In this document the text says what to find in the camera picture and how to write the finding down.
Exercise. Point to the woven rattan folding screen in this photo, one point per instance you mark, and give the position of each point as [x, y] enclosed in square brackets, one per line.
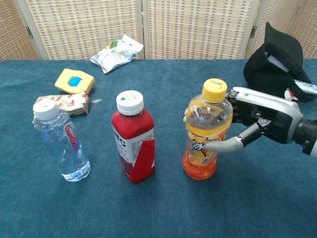
[198, 27]

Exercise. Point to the orange iced tea bottle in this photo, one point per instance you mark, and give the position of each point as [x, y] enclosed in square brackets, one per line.
[205, 129]

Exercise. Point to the clear water bottle white cap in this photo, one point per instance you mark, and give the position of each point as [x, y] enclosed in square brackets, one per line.
[63, 138]

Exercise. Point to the blue table cloth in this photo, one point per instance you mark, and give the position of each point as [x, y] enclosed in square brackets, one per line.
[173, 205]

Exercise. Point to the black baseball cap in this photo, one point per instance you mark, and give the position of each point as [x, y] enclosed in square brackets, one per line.
[270, 72]

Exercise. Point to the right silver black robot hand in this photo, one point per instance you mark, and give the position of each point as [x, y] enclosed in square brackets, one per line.
[272, 111]

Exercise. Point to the cream red printed snack packet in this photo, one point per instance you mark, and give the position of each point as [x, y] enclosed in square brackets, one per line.
[71, 101]

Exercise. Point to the red juice bottle white cap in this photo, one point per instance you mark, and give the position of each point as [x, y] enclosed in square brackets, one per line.
[135, 138]

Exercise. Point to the white marker pen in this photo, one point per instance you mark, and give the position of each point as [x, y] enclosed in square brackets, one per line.
[307, 87]

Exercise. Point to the white crumpled snack bag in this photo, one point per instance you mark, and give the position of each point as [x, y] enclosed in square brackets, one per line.
[116, 54]

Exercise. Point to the yellow sponge with blue centre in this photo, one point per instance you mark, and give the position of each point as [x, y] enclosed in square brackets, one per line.
[74, 81]

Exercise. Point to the metal paper clip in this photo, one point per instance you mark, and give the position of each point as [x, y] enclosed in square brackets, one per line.
[96, 101]

